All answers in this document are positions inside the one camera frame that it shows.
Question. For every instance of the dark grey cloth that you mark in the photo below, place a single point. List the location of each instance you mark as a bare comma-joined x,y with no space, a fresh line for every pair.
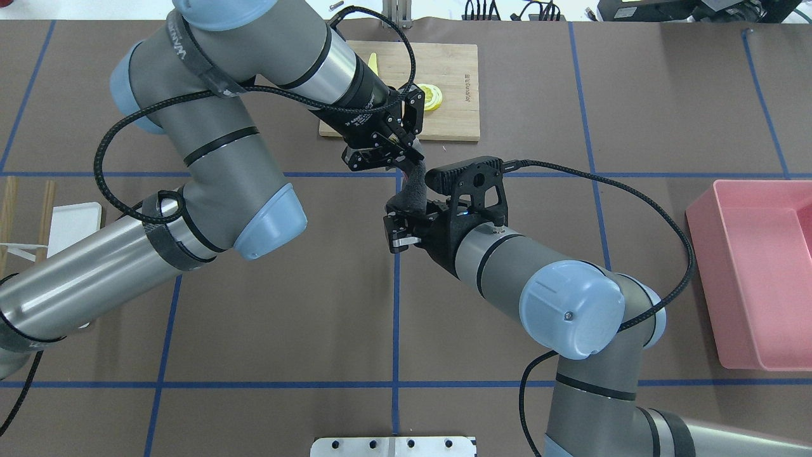
415,189

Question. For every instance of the pink plastic bin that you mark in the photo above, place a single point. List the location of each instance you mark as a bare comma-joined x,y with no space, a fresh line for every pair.
752,241

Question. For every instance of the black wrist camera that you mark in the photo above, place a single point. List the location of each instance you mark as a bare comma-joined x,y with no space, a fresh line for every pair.
475,187

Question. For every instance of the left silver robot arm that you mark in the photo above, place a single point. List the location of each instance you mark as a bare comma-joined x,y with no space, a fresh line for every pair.
186,81

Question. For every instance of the metal base plate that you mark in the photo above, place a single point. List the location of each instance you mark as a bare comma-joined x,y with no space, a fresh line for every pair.
395,446

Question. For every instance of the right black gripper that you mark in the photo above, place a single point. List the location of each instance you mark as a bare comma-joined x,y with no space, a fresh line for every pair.
442,233

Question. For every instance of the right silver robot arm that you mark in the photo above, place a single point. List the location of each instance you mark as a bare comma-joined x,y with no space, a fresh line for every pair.
596,322

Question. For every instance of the white rack tray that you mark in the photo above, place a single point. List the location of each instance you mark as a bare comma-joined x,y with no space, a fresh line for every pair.
72,223

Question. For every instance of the wooden cutting board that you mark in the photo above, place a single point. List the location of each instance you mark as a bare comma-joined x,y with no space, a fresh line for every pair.
451,67

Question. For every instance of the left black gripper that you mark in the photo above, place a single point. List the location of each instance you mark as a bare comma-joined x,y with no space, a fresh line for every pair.
366,115

